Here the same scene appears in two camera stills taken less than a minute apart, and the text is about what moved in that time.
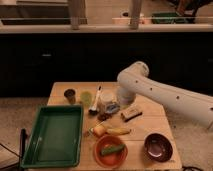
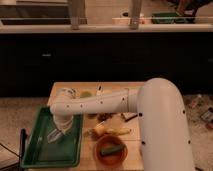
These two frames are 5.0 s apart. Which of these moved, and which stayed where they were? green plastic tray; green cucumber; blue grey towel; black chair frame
Moved: blue grey towel
Stayed: black chair frame; green cucumber; green plastic tray
